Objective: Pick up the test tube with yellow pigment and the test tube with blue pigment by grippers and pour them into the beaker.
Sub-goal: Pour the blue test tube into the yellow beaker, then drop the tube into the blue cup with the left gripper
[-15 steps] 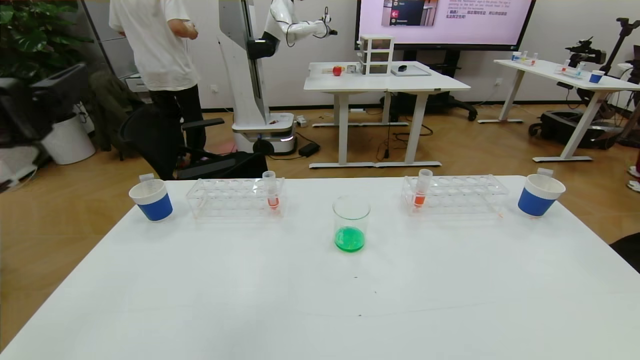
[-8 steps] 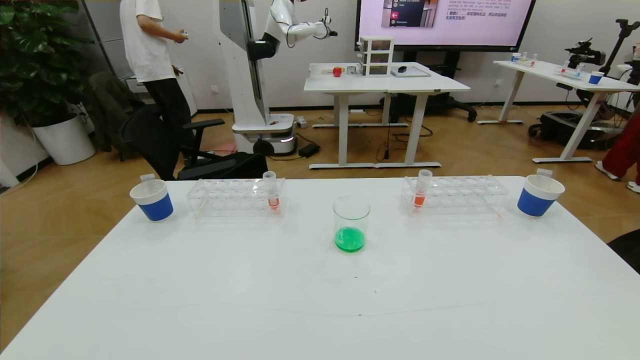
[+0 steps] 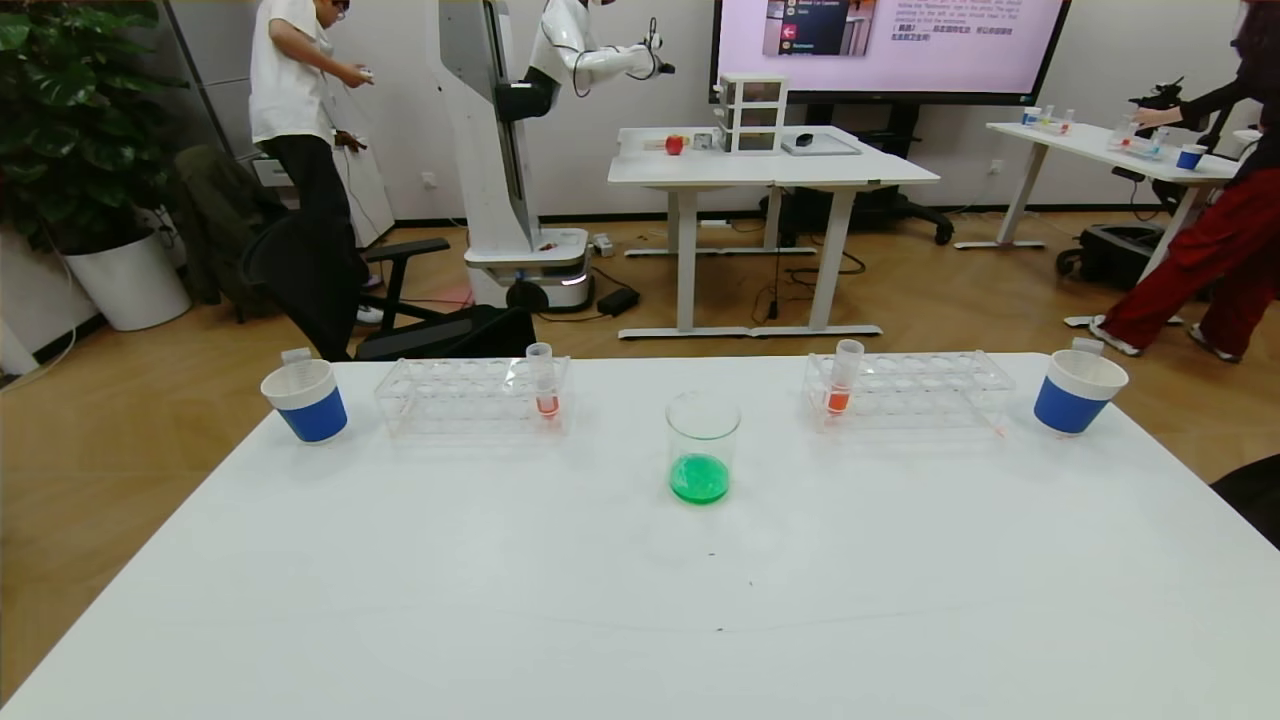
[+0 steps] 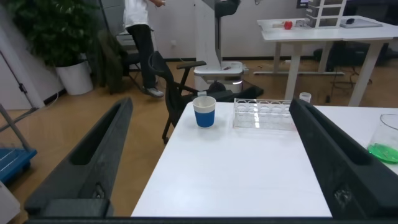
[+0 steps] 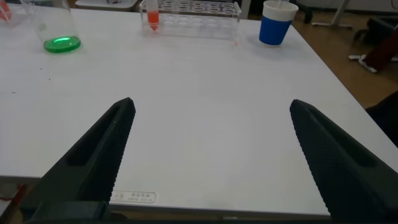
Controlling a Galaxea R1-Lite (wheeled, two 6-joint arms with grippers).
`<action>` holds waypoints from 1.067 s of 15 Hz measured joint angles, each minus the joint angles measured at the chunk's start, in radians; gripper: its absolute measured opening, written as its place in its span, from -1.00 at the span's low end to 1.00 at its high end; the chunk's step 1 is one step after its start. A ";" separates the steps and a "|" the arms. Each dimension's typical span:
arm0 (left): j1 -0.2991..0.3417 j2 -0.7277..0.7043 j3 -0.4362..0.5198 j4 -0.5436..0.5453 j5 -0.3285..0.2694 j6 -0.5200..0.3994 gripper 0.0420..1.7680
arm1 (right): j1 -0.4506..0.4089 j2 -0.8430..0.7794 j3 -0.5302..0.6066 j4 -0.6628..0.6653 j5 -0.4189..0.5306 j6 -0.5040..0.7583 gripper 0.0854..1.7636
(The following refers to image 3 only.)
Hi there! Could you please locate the white plant pot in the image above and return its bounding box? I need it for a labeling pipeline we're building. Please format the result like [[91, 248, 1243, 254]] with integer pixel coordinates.
[[62, 226, 193, 332]]

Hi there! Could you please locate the orange pigment test tube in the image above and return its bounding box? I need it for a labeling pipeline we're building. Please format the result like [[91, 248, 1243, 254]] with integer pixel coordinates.
[[825, 339, 866, 417]]

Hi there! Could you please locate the black office chair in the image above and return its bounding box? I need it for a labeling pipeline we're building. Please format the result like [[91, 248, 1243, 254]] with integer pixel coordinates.
[[240, 207, 537, 361]]

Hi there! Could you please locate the blue and white paper cup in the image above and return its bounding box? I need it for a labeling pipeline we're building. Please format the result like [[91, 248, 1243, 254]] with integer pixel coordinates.
[[1033, 349, 1130, 436], [260, 359, 349, 444]]

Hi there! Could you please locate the green leafy plant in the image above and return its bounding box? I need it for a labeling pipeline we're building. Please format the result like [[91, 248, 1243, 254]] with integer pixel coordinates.
[[0, 0, 188, 256]]

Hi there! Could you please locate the white standing desk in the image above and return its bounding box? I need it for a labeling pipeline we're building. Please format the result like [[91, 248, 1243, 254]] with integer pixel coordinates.
[[772, 125, 942, 336], [607, 125, 781, 340]]

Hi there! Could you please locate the person in white shirt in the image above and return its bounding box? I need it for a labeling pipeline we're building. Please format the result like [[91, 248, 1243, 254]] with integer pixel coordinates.
[[248, 0, 386, 326]]

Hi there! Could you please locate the white mini drawer unit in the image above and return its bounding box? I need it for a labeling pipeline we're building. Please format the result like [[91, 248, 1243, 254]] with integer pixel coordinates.
[[716, 72, 789, 154]]

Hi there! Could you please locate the red pigment test tube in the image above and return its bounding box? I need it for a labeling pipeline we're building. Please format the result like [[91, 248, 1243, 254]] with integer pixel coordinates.
[[525, 342, 560, 420]]

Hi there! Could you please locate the person in red trousers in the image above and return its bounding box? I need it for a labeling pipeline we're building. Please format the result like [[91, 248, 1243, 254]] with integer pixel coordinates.
[[1088, 0, 1280, 363]]

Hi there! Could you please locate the grey flat tablet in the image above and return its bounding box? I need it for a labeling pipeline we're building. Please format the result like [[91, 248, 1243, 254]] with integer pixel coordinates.
[[782, 132, 863, 156]]

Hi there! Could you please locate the black mobile robot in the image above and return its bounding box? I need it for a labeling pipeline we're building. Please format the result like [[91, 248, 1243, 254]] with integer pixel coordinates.
[[1057, 75, 1241, 291]]

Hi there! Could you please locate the clear acrylic test tube rack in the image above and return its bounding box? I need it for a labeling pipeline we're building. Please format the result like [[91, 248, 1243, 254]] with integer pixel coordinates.
[[374, 355, 573, 438], [804, 351, 1017, 434]]

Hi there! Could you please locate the white humanoid robot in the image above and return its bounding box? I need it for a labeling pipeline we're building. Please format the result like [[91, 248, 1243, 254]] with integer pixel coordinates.
[[427, 0, 677, 313]]

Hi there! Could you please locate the clear glass beaker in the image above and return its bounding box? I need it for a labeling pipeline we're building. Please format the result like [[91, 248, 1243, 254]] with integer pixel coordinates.
[[665, 391, 742, 506]]

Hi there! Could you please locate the large wall display screen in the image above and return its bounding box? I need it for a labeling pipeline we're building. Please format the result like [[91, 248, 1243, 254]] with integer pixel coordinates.
[[709, 0, 1072, 106]]

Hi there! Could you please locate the olive green jacket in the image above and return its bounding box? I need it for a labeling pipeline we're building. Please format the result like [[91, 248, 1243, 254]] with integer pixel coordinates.
[[178, 143, 291, 304]]

